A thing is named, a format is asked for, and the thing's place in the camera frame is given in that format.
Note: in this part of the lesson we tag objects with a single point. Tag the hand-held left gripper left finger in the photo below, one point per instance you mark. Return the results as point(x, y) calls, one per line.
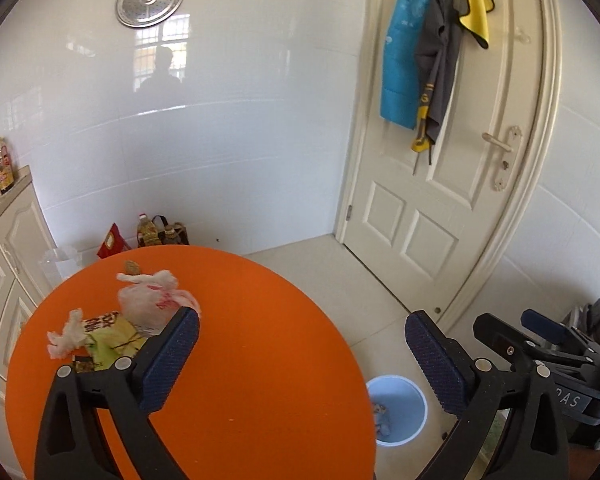
point(172, 355)

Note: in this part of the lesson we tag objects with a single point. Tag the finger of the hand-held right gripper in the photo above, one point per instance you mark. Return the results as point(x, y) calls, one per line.
point(500, 337)
point(542, 322)

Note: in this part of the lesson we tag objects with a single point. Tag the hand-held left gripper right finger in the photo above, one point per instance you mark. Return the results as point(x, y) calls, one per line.
point(432, 360)

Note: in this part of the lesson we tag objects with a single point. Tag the light blue bin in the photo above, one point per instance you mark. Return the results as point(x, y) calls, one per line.
point(405, 395)

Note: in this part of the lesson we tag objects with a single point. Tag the white plastic bag red print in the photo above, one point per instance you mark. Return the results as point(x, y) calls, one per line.
point(147, 302)

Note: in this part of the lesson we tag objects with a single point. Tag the green yellow wrapper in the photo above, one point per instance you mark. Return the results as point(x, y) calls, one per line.
point(112, 345)

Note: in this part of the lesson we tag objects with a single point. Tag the brown white printed packet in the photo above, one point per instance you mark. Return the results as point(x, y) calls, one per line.
point(100, 321)

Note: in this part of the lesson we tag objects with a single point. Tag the dark wrapper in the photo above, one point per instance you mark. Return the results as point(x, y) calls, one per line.
point(82, 366)

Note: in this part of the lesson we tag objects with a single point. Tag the large white foam net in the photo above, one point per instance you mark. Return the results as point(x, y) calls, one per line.
point(67, 335)

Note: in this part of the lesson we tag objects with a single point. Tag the brown food lump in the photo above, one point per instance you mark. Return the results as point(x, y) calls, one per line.
point(132, 267)

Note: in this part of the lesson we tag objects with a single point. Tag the cream panel door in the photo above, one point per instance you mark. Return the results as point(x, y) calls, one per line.
point(430, 240)

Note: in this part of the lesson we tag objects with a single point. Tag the red packaging bag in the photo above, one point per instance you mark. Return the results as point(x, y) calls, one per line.
point(112, 242)

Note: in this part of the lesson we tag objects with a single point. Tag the white plastic sack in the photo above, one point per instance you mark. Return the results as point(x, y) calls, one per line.
point(60, 262)

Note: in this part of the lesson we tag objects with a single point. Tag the cream kitchen counter cabinet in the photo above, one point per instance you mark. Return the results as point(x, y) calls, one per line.
point(10, 240)

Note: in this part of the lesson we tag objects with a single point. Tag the brown bottle red label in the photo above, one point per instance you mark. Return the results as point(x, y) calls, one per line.
point(5, 180)

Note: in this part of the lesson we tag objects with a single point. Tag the grey apron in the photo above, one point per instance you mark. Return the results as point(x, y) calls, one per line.
point(442, 60)

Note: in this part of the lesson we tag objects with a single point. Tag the blue apron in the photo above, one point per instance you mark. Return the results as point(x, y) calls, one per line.
point(402, 60)

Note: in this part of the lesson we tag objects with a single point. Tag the yellow cloth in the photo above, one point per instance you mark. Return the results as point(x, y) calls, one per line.
point(475, 0)

